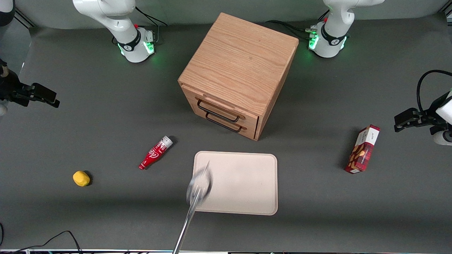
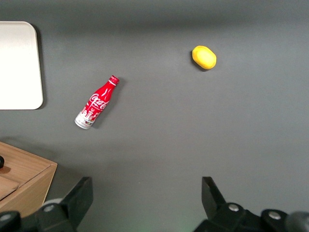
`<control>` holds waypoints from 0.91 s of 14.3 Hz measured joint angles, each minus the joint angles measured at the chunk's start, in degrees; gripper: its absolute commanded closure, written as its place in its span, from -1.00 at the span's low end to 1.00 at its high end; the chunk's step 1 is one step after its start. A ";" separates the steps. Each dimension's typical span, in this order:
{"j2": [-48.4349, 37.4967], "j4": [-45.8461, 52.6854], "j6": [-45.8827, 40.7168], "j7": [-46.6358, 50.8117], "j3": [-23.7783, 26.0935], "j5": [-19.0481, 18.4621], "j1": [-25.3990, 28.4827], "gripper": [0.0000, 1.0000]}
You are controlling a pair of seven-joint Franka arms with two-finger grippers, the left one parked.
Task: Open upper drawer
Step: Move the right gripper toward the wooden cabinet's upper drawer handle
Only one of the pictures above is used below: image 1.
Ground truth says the black frame profile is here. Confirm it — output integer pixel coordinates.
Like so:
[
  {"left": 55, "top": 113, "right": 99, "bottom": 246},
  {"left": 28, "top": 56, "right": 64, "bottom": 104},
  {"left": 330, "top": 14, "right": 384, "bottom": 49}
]
[{"left": 14, "top": 8, "right": 36, "bottom": 29}]

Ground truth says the black metal drawer handle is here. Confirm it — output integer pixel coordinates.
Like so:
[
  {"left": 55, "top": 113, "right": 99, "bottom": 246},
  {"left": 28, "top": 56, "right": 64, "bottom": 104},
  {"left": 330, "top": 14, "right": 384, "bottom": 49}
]
[
  {"left": 205, "top": 112, "right": 244, "bottom": 134},
  {"left": 196, "top": 99, "right": 242, "bottom": 123}
]

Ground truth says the wooden drawer with shallow front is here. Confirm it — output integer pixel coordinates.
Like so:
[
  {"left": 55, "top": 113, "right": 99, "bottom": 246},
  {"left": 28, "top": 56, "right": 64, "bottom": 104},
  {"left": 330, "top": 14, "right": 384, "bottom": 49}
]
[{"left": 181, "top": 85, "right": 260, "bottom": 129}]

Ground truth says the black right arm base cable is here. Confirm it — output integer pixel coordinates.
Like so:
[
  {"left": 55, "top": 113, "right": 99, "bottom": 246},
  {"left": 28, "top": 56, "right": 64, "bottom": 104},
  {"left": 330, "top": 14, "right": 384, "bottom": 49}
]
[{"left": 135, "top": 6, "right": 168, "bottom": 43}]

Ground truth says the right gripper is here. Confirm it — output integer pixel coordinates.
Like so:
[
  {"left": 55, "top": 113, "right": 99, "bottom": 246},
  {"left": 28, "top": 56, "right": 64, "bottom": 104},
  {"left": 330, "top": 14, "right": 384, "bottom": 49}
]
[{"left": 0, "top": 69, "right": 60, "bottom": 108}]

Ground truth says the black floor cable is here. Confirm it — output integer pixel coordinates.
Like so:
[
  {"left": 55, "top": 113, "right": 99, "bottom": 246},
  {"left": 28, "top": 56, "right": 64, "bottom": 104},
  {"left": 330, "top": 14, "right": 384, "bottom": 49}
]
[{"left": 0, "top": 231, "right": 83, "bottom": 254}]

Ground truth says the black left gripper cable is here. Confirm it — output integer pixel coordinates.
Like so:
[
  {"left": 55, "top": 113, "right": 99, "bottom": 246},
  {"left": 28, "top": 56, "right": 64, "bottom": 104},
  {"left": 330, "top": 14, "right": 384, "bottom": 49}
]
[{"left": 416, "top": 69, "right": 452, "bottom": 114}]

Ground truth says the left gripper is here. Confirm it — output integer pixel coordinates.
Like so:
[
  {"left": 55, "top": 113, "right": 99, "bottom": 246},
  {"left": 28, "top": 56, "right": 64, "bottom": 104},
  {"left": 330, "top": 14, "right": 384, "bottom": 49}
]
[{"left": 394, "top": 95, "right": 448, "bottom": 135}]

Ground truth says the red cookie box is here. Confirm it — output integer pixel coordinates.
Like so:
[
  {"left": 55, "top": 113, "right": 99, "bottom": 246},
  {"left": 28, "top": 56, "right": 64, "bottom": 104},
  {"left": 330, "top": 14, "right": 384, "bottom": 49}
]
[{"left": 345, "top": 125, "right": 381, "bottom": 174}]

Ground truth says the black arm base cable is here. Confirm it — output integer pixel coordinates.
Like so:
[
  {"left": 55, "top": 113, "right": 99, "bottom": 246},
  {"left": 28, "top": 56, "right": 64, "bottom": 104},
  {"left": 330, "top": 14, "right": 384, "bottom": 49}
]
[
  {"left": 135, "top": 6, "right": 168, "bottom": 43},
  {"left": 265, "top": 20, "right": 319, "bottom": 40}
]

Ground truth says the yellow lemon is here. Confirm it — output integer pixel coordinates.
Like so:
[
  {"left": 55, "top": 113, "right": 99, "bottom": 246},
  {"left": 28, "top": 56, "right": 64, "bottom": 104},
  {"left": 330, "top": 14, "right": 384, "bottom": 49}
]
[{"left": 73, "top": 171, "right": 91, "bottom": 187}]

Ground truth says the silver metal spoon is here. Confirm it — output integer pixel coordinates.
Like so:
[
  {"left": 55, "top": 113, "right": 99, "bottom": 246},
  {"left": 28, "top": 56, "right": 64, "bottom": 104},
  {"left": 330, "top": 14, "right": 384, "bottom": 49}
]
[{"left": 172, "top": 161, "right": 213, "bottom": 254}]

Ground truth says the red cola bottle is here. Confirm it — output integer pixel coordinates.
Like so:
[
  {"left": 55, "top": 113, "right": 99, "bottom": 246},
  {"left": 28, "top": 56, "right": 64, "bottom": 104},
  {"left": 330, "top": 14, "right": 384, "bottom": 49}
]
[{"left": 138, "top": 136, "right": 174, "bottom": 171}]

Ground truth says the beige plastic tray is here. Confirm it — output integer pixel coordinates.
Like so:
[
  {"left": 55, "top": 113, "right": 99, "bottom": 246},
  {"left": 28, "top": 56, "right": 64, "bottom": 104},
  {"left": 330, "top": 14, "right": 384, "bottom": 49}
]
[{"left": 193, "top": 151, "right": 278, "bottom": 216}]

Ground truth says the black left arm base cable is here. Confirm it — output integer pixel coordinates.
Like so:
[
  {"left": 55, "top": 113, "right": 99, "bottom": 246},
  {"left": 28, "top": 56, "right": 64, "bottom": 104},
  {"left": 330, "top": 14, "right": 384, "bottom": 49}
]
[{"left": 265, "top": 20, "right": 319, "bottom": 40}]

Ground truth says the wooden drawer cabinet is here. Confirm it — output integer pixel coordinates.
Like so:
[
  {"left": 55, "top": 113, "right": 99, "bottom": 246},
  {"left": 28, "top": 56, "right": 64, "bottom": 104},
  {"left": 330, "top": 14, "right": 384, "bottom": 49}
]
[{"left": 178, "top": 12, "right": 299, "bottom": 141}]

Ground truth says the wooden drawer with tall front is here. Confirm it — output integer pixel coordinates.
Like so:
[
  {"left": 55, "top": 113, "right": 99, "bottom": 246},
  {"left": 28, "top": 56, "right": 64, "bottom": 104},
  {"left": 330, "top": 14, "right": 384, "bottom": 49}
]
[{"left": 192, "top": 108, "right": 260, "bottom": 140}]

